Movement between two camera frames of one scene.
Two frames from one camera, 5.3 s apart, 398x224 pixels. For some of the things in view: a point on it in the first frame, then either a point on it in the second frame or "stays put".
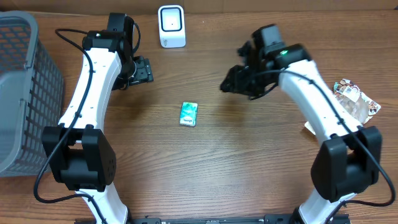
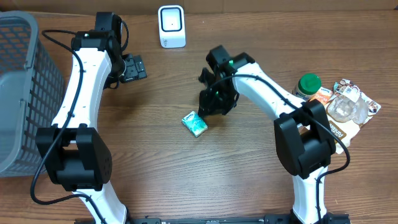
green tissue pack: x=188 y=114 → x=194 y=123
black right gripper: x=233 y=78 → x=213 y=107
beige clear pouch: x=360 y=104 stays put
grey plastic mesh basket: x=32 y=94 stays put
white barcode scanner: x=171 y=20 stays put
